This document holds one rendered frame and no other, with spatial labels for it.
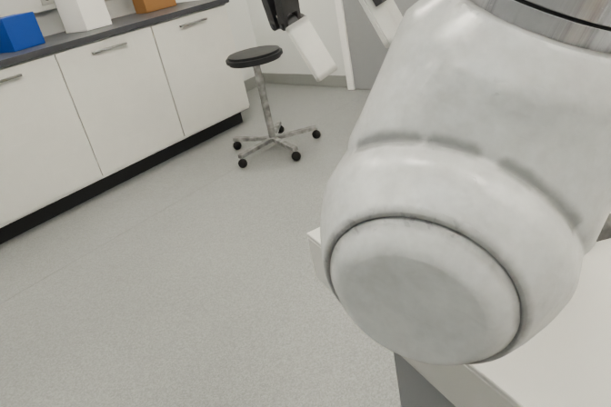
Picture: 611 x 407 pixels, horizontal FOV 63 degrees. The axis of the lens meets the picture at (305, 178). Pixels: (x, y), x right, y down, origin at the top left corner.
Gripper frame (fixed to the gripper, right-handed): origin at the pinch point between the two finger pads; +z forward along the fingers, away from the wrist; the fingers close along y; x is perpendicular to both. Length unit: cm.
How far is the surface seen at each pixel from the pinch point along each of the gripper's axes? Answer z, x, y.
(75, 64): -64, 19, -258
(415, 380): 41.5, -9.6, -11.9
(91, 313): 38, -47, -174
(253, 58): -14, 93, -218
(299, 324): 73, 5, -114
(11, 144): -43, -33, -255
